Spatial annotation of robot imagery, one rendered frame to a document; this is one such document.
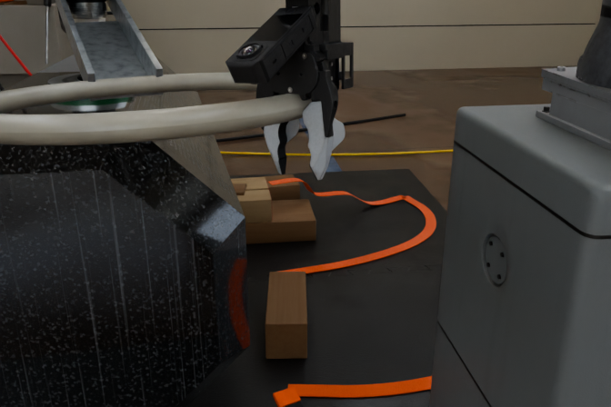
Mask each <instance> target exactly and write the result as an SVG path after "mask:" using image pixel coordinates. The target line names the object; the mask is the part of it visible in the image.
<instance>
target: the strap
mask: <svg viewBox="0 0 611 407"><path fill-rule="evenodd" d="M292 182H303V184H304V185H305V188H306V189H307V190H308V191H309V192H311V193H312V194H315V195H317V196H331V195H341V194H345V195H352V194H350V193H348V192H344V191H333V192H324V193H315V192H313V190H312V189H311V188H310V186H309V185H308V184H307V183H306V182H304V181H302V180H301V179H298V178H286V179H281V180H275V181H270V182H269V183H270V184H271V185H276V184H286V183H292ZM352 196H354V195H352ZM356 198H357V197H356ZM357 199H359V198H357ZM403 199H404V200H406V201H407V202H409V203H411V204H412V205H414V206H415V207H417V208H418V209H419V210H420V211H421V212H422V213H423V214H424V216H425V218H426V227H425V229H424V230H423V231H422V232H421V233H420V234H419V235H418V236H416V237H415V238H413V239H411V240H409V241H407V242H405V243H401V244H399V245H397V246H394V247H391V248H388V249H385V250H383V251H380V252H377V253H371V254H368V255H364V256H360V257H356V258H353V259H349V260H344V261H341V262H336V263H327V264H321V265H315V266H309V267H303V268H297V269H291V270H285V271H279V272H305V273H317V272H323V271H329V270H334V269H339V268H344V267H347V266H352V265H356V264H360V263H367V262H370V261H374V260H377V259H380V258H383V257H387V256H389V255H392V254H395V253H400V252H402V251H404V250H407V249H409V248H412V247H414V246H416V245H418V244H420V243H421V242H423V241H424V240H426V239H427V238H429V237H430V236H431V235H432V234H433V232H434V231H435V229H436V218H435V216H434V214H433V213H432V212H431V210H430V209H428V208H427V207H426V206H425V205H423V204H422V203H419V202H418V201H417V200H415V199H413V198H412V197H410V196H403V195H398V196H395V197H391V198H388V199H385V200H381V201H375V202H367V201H363V200H361V199H359V200H361V201H363V202H365V203H367V204H372V205H380V204H390V203H392V202H396V201H400V200H403ZM431 383H432V376H428V377H424V378H419V379H414V380H408V381H401V382H387V383H377V384H361V385H327V384H288V388H290V387H293V386H294V387H295V390H296V391H297V393H298V395H299V397H338V398H357V397H376V396H387V395H396V394H403V393H410V392H421V391H425V390H431Z"/></svg>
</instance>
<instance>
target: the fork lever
mask: <svg viewBox="0 0 611 407"><path fill-rule="evenodd" d="M55 2H56V5H57V7H58V10H59V13H60V15H61V18H62V21H63V24H64V27H65V30H66V33H67V36H68V39H69V42H70V45H71V47H72V50H73V52H74V55H75V60H76V62H77V65H78V68H79V71H80V73H81V76H82V78H83V81H88V82H95V80H97V79H107V78H119V77H131V76H144V75H155V76H156V77H160V76H163V68H162V66H161V65H160V64H159V62H158V60H157V59H156V57H155V55H154V53H153V51H152V50H151V48H150V47H149V45H148V43H147V42H146V40H145V39H144V37H143V35H142V34H141V32H140V30H139V29H138V27H137V26H136V24H135V22H134V20H133V18H132V17H131V15H130V14H129V13H128V11H127V10H126V8H125V6H124V4H123V2H122V1H121V0H106V2H107V4H108V6H109V8H110V10H111V12H112V13H113V15H114V17H115V20H116V21H109V22H83V23H75V20H74V18H73V16H72V14H71V11H70V9H69V6H68V3H67V2H66V0H55ZM155 94H163V93H150V94H125V95H116V96H108V97H100V98H92V99H90V101H96V100H104V99H114V98H124V97H135V96H145V95H155Z"/></svg>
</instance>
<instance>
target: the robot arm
mask: <svg viewBox="0 0 611 407"><path fill-rule="evenodd" d="M346 55H350V78H346ZM339 58H342V71H339ZM225 63H226V65H227V67H228V69H229V72H230V74H231V75H232V77H233V79H234V82H235V83H237V84H257V88H256V99H257V98H263V97H269V96H275V95H281V94H299V95H300V97H301V99H302V100H303V101H304V100H309V99H311V98H312V102H311V103H310V104H309V105H308V106H307V107H306V108H305V110H304V111H303V113H302V116H303V121H304V124H305V127H306V128H307V130H308V134H309V140H308V148H309V151H310V154H311V158H310V165H309V166H310V168H311V170H312V172H313V174H314V175H315V178H316V180H322V179H323V177H324V175H325V173H326V170H327V167H328V165H329V162H330V157H331V154H332V151H333V150H334V149H335V148H336V147H337V146H338V145H339V144H340V143H341V142H342V141H343V140H344V138H345V133H346V132H345V127H344V125H343V123H341V122H340V121H338V120H336V119H335V115H336V110H337V106H338V92H337V90H338V89H339V80H342V89H346V88H351V87H354V43H346V42H341V16H340V0H285V8H279V9H278V10H277V11H276V12H275V13H274V14H273V15H272V16H271V17H270V18H269V19H268V20H267V21H266V22H265V23H264V24H263V25H262V26H261V27H260V28H259V29H258V30H257V31H256V32H255V33H254V34H253V35H252V36H251V37H250V38H249V39H248V40H246V41H245V42H244V43H243V44H242V45H241V46H240V47H239V48H238V49H237V50H236V51H235V52H234V53H233V54H232V55H231V56H230V57H229V58H228V59H227V60H226V61H225ZM576 77H577V78H578V79H579V80H581V81H583V82H585V83H588V84H593V85H596V86H601V87H604V88H609V89H611V0H603V2H602V7H601V14H600V19H599V23H598V25H597V27H596V30H595V31H594V33H593V34H592V36H591V38H590V40H589V42H588V44H587V46H586V49H585V51H584V53H583V55H581V56H580V57H579V60H578V63H577V69H576ZM261 128H262V130H263V131H264V134H265V141H266V144H267V147H268V149H269V152H270V154H271V156H272V158H273V161H274V163H275V166H276V169H277V171H278V172H279V173H280V174H285V167H286V154H285V145H286V143H288V142H289V141H290V140H291V139H292V138H293V137H295V136H296V134H297V132H298V130H299V119H295V120H293V121H289V122H284V123H281V124H272V125H268V126H263V127H261Z"/></svg>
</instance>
